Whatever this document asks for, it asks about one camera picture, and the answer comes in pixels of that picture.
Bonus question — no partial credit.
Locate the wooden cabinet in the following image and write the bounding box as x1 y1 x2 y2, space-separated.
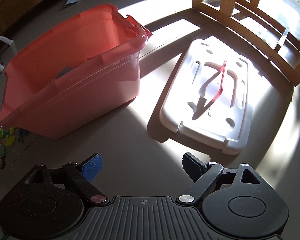
0 0 73 30

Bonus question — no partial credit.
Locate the grey toy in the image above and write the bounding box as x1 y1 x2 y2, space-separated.
59 66 75 78

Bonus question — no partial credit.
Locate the pink plastic storage bin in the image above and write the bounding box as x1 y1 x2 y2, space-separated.
0 4 153 140

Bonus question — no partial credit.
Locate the white bin lid red handle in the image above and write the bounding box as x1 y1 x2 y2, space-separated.
159 38 254 155

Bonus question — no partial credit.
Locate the wooden chair frame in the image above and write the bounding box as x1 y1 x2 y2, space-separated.
191 0 300 87

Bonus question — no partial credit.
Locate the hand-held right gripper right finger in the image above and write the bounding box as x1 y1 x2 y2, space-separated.
178 152 270 205

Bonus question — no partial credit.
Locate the pile of colourful toys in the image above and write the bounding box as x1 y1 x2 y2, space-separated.
0 120 28 178

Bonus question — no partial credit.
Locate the grey metal strip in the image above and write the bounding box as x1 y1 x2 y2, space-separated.
277 27 290 53

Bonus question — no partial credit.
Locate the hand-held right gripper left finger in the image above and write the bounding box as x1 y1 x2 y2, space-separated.
14 152 109 205

